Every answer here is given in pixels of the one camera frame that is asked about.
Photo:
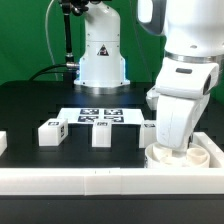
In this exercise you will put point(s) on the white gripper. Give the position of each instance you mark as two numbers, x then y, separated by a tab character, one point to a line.
184	92

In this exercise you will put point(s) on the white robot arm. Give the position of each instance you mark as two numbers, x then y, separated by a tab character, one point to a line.
194	31

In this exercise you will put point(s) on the paper sheet with markers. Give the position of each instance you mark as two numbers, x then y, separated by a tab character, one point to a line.
88	115

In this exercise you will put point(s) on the white round stool seat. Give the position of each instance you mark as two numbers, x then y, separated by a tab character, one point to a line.
157	156

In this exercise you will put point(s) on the white U-shaped fence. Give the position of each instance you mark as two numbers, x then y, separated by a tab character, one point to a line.
119	181

